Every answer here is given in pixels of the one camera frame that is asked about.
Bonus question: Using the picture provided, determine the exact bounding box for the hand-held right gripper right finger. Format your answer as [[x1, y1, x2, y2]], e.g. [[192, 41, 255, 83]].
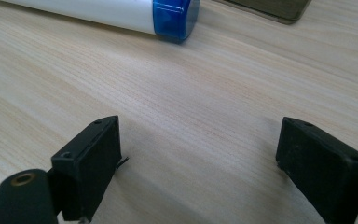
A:
[[275, 116, 358, 224]]

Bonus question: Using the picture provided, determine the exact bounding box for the transparent brown plastic bin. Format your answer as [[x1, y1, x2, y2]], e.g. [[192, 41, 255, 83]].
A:
[[212, 0, 313, 25]]

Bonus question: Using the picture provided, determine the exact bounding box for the blue round object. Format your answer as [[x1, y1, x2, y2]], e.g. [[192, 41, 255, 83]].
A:
[[0, 0, 201, 45]]

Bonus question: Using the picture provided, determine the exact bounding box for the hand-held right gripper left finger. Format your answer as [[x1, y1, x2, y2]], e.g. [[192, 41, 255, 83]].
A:
[[50, 115, 123, 223]]

